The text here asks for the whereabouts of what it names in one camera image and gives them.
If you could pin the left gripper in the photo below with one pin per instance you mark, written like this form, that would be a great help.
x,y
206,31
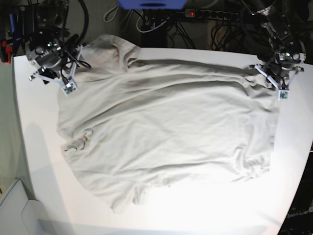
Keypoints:
x,y
279,75

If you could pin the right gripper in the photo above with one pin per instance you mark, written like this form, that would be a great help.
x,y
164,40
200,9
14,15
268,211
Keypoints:
x,y
53,64

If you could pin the beige t-shirt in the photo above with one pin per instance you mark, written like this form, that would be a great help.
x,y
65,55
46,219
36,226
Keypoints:
x,y
136,125

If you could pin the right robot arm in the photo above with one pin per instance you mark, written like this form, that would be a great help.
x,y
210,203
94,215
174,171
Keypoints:
x,y
45,23

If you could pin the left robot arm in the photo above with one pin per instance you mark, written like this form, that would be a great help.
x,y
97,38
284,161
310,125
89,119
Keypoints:
x,y
287,52

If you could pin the red black clamp tool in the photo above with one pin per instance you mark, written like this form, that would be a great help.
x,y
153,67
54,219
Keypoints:
x,y
5,52

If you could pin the blue overhead box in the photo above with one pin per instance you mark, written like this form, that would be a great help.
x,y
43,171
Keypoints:
x,y
152,4

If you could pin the black power strip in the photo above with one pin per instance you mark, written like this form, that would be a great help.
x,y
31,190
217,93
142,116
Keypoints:
x,y
211,15

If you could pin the white plastic bin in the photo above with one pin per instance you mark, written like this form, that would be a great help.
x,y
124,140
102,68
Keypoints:
x,y
19,215

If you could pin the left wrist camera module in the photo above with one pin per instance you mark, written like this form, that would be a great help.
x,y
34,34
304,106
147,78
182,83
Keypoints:
x,y
283,94

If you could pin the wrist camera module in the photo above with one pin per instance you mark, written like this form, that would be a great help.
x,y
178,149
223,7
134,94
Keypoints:
x,y
283,94
69,88

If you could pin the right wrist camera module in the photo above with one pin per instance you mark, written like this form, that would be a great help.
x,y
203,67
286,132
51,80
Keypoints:
x,y
69,88

